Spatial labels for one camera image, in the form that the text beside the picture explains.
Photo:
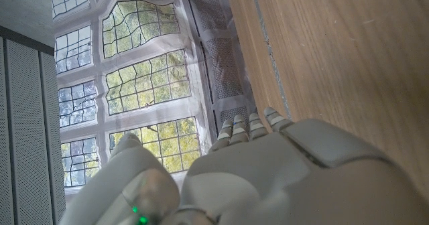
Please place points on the printed window backdrop cloth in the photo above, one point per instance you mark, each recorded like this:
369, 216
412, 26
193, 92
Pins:
144, 84

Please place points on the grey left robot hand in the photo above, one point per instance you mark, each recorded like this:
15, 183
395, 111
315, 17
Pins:
268, 185

